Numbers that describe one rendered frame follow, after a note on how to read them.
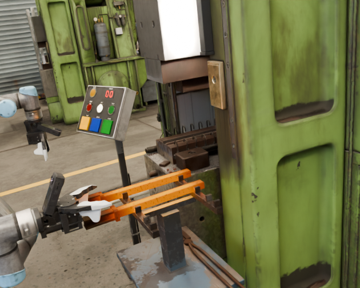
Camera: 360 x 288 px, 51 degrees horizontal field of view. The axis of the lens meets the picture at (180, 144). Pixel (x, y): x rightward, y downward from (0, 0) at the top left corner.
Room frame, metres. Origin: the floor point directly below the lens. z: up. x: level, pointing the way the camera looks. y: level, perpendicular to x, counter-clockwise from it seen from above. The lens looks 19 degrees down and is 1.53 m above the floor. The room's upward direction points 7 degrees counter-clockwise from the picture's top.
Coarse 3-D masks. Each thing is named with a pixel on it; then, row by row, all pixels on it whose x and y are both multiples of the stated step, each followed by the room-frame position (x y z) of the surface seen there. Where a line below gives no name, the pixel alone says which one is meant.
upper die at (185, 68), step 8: (200, 56) 1.61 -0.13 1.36; (208, 56) 1.62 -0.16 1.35; (152, 64) 1.63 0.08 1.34; (160, 64) 1.54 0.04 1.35; (168, 64) 1.55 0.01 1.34; (176, 64) 1.57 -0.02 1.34; (184, 64) 1.58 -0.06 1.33; (192, 64) 1.59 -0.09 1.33; (200, 64) 1.60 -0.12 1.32; (152, 72) 1.65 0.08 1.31; (160, 72) 1.55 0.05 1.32; (168, 72) 1.55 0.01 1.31; (176, 72) 1.56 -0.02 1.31; (184, 72) 1.58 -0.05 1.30; (192, 72) 1.59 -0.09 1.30; (200, 72) 1.60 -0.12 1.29; (152, 80) 1.66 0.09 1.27; (160, 80) 1.57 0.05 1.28; (168, 80) 1.55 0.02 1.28; (176, 80) 1.56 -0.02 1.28
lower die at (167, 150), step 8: (208, 128) 1.78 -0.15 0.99; (176, 136) 1.71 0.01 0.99; (200, 136) 1.65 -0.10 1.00; (208, 136) 1.64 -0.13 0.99; (216, 136) 1.63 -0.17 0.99; (160, 144) 1.67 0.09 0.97; (168, 144) 1.59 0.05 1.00; (176, 144) 1.58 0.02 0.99; (184, 144) 1.57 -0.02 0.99; (192, 144) 1.58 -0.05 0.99; (200, 144) 1.59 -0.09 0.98; (208, 144) 1.61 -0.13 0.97; (160, 152) 1.69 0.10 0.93; (168, 152) 1.58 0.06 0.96; (176, 152) 1.55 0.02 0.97; (216, 152) 1.62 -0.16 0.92; (168, 160) 1.59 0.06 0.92
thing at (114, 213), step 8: (192, 184) 1.15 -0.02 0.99; (200, 184) 1.15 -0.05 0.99; (168, 192) 1.11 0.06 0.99; (176, 192) 1.11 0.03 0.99; (184, 192) 1.12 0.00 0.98; (192, 192) 1.13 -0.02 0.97; (144, 200) 1.07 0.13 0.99; (152, 200) 1.07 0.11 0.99; (160, 200) 1.08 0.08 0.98; (168, 200) 1.10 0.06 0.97; (112, 208) 1.03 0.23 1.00; (120, 208) 1.04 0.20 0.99; (128, 208) 1.04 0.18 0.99; (144, 208) 1.06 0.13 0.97; (88, 216) 1.01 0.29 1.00; (104, 216) 1.00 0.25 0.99; (112, 216) 1.02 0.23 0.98; (120, 216) 1.02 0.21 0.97; (88, 224) 0.99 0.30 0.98; (96, 224) 0.99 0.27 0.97
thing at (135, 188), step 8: (168, 176) 1.24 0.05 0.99; (176, 176) 1.24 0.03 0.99; (184, 176) 1.25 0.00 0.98; (136, 184) 1.20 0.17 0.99; (144, 184) 1.20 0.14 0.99; (152, 184) 1.20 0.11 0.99; (160, 184) 1.21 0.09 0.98; (112, 192) 1.16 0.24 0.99; (120, 192) 1.15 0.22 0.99; (128, 192) 1.17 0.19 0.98; (136, 192) 1.18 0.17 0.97; (88, 200) 1.12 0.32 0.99; (96, 200) 1.13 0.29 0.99; (112, 200) 1.14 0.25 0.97
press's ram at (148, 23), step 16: (144, 0) 1.63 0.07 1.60; (160, 0) 1.50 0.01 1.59; (176, 0) 1.52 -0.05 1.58; (192, 0) 1.55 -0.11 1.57; (144, 16) 1.65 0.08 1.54; (160, 16) 1.50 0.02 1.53; (176, 16) 1.52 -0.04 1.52; (192, 16) 1.54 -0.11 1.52; (144, 32) 1.68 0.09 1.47; (160, 32) 1.50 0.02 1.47; (176, 32) 1.52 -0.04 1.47; (192, 32) 1.54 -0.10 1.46; (144, 48) 1.71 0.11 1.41; (160, 48) 1.52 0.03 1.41; (176, 48) 1.51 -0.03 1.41; (192, 48) 1.54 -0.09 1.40
